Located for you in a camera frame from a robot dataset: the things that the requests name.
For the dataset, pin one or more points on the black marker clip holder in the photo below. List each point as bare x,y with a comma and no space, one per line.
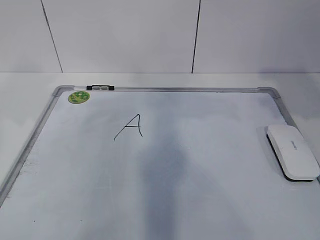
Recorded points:
100,88

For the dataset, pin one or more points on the white aluminium-framed whiteboard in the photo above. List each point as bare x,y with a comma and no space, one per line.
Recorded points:
157,164

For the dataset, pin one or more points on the white whiteboard eraser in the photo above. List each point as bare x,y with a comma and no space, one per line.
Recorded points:
294,155

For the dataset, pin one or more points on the round green magnet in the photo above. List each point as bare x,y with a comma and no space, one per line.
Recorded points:
78,97

